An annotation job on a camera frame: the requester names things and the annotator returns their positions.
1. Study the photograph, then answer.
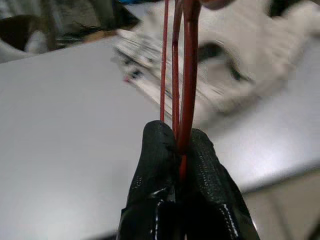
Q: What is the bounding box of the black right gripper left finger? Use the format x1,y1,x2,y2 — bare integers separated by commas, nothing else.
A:
117,119,182,240

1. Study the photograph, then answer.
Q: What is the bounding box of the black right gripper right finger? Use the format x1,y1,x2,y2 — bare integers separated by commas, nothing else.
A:
179,128,261,240

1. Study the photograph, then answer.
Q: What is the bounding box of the red clothes hanger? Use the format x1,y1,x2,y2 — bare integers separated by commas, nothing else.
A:
159,0,202,182

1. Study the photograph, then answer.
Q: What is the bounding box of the white garment with dark print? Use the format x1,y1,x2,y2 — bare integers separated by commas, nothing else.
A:
111,29,251,113

